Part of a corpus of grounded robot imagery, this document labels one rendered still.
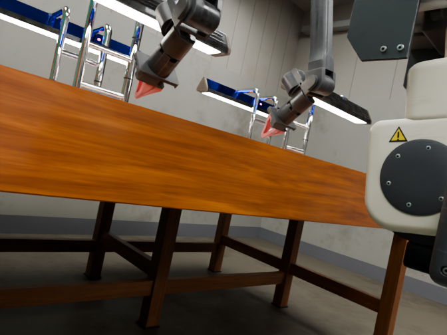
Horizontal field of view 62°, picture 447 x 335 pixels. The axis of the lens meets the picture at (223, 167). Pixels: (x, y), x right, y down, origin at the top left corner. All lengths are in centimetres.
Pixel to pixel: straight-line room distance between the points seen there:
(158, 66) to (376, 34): 44
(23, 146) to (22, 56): 207
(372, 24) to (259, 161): 43
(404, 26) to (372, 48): 5
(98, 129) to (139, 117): 8
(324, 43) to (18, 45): 200
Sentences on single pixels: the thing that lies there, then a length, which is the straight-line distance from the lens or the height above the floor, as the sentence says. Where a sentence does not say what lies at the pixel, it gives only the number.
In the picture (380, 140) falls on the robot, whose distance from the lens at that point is 60.
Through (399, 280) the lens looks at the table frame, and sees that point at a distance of 185.
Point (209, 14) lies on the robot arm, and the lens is 79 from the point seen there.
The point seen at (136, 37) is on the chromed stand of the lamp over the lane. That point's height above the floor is 103.
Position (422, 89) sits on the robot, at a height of 85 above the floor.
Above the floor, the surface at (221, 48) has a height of 105.
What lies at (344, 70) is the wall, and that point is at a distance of 408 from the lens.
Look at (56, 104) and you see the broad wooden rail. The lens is 66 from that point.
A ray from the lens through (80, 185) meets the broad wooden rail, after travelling 69.
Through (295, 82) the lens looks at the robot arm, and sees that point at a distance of 117.
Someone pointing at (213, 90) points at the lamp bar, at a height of 106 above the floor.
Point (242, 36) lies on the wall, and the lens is 382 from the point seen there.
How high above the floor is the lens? 68
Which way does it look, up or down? level
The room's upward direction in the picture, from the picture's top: 12 degrees clockwise
